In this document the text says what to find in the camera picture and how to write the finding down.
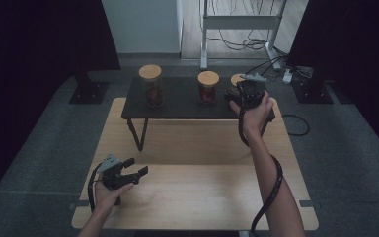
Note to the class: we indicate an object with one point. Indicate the glass jar pale contents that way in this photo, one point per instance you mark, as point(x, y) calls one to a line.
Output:
point(236, 79)

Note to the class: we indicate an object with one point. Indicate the white partition panel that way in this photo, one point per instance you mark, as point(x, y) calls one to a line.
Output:
point(141, 26)

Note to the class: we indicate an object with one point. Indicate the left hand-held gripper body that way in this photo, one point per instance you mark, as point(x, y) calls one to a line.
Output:
point(113, 179)

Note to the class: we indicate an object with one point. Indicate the black stand base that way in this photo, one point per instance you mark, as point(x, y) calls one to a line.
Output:
point(312, 92)
point(89, 93)

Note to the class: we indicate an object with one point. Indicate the wooden cylinder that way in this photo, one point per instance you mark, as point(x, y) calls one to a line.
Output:
point(208, 79)

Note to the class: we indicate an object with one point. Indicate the person's right hand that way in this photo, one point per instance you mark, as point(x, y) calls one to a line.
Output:
point(256, 120)

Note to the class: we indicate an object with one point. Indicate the black shelf riser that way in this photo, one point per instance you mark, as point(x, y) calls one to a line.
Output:
point(177, 98)

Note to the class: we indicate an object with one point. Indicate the tall glass jar wooden lid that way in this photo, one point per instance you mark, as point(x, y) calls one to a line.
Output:
point(150, 74)

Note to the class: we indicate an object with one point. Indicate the white power strip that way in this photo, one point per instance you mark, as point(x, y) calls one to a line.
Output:
point(288, 76)

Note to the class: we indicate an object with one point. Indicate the grey tape strip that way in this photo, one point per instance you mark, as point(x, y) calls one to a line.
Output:
point(79, 204)
point(307, 203)

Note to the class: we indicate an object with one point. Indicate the person's left hand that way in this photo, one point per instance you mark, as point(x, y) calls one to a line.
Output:
point(107, 199)

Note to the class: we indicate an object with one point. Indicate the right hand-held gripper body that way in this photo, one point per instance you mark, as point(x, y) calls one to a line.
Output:
point(251, 92)

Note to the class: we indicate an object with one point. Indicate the dark curtain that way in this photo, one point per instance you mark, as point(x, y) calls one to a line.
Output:
point(29, 65)
point(358, 49)

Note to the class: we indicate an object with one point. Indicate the white metal stand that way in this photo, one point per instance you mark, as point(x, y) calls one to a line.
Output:
point(240, 22)

